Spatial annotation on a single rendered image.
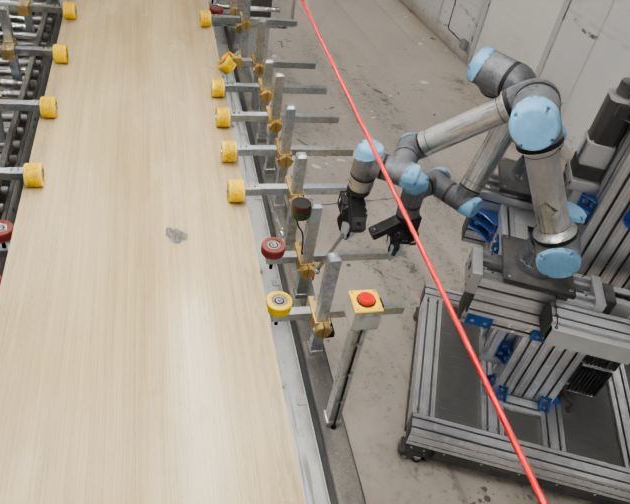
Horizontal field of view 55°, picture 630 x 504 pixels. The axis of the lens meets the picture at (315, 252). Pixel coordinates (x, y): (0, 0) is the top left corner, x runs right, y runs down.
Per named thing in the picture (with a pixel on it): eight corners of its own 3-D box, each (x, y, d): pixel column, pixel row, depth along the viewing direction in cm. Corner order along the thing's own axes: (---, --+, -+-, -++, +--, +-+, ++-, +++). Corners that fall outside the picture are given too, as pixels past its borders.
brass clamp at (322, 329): (322, 305, 196) (324, 294, 193) (331, 337, 187) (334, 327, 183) (304, 306, 195) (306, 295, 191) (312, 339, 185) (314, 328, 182)
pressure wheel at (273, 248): (280, 259, 212) (283, 235, 204) (283, 275, 206) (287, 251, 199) (257, 260, 210) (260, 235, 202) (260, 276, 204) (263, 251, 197)
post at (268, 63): (263, 151, 292) (272, 57, 260) (264, 155, 289) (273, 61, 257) (255, 151, 291) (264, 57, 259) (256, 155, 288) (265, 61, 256)
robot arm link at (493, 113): (550, 57, 158) (391, 131, 185) (550, 73, 150) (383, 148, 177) (568, 94, 162) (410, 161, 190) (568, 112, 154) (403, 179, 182)
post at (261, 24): (257, 111, 305) (265, 17, 273) (258, 115, 302) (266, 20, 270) (250, 111, 304) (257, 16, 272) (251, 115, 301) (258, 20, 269)
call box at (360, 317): (369, 310, 152) (376, 288, 147) (377, 331, 147) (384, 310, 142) (343, 311, 150) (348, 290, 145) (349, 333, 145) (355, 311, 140)
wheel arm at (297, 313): (399, 308, 200) (402, 299, 197) (402, 315, 197) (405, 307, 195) (269, 316, 189) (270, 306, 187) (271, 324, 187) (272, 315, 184)
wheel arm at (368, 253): (384, 255, 218) (386, 246, 215) (386, 261, 215) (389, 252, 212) (264, 259, 207) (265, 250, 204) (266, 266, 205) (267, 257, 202)
